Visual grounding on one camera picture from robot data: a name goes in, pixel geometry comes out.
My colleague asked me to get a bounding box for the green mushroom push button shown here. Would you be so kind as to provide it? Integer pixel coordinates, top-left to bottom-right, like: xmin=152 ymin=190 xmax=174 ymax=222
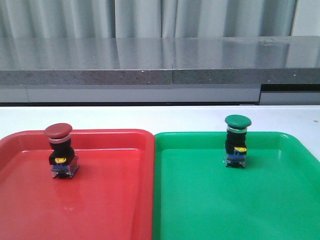
xmin=223 ymin=114 xmax=252 ymax=168

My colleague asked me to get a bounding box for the red mushroom push button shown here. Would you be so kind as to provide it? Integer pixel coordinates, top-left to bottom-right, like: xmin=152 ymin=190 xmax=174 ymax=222
xmin=44 ymin=123 xmax=80 ymax=179

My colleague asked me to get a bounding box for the red plastic tray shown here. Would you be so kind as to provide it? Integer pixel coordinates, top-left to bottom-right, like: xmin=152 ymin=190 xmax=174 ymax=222
xmin=0 ymin=129 xmax=155 ymax=240

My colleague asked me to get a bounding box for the grey stone counter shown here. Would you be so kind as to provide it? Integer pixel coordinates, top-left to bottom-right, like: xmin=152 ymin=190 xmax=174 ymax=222
xmin=0 ymin=35 xmax=320 ymax=106

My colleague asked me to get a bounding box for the green plastic tray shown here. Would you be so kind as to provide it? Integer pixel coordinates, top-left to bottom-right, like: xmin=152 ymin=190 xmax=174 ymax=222
xmin=152 ymin=132 xmax=320 ymax=240

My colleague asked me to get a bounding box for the white pleated curtain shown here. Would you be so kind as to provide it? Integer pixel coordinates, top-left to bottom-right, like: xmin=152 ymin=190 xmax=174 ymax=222
xmin=0 ymin=0 xmax=297 ymax=39

